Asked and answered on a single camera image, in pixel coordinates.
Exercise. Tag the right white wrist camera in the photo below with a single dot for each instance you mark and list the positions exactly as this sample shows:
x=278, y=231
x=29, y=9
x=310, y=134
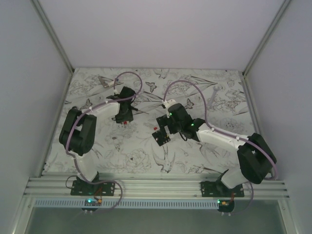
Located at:
x=168, y=103

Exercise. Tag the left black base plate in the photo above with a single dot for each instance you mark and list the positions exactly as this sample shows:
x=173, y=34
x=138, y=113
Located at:
x=82, y=188

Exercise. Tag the silver open-end wrench right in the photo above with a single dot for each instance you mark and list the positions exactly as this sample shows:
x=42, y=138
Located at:
x=215, y=90

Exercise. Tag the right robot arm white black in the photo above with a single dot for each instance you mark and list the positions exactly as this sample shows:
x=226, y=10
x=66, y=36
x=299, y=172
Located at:
x=255, y=158

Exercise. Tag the left controller board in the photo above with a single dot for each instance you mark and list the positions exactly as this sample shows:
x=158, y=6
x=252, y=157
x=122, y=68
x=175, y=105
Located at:
x=91, y=205

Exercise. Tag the metal bracket tool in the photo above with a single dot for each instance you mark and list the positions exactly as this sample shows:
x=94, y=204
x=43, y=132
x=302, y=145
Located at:
x=103, y=82

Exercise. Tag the white slotted cable duct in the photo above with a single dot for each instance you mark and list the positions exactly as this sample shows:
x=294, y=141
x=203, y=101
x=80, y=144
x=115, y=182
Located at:
x=129, y=203

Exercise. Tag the controller board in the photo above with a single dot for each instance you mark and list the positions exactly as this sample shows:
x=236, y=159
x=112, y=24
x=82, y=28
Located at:
x=91, y=205
x=225, y=207

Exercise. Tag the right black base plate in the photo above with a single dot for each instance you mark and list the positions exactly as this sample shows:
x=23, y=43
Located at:
x=217, y=189

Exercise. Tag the aluminium rail frame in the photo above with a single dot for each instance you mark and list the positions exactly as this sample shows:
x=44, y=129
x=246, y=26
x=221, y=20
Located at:
x=123, y=154

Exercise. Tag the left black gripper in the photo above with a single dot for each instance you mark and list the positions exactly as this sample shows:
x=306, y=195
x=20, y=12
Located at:
x=129, y=118

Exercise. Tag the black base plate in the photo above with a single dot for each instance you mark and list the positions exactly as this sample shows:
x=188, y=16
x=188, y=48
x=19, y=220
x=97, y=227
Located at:
x=82, y=188
x=217, y=189

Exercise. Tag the black fuse box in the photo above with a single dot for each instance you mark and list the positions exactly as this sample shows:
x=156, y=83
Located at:
x=161, y=137

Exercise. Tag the right controller board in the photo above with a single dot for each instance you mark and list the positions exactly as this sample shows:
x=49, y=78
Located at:
x=225, y=207

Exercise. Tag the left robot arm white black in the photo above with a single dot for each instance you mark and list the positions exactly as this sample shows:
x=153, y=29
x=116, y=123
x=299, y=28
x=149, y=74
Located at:
x=79, y=131

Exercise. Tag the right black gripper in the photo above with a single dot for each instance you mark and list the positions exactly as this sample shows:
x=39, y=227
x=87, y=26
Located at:
x=164, y=121

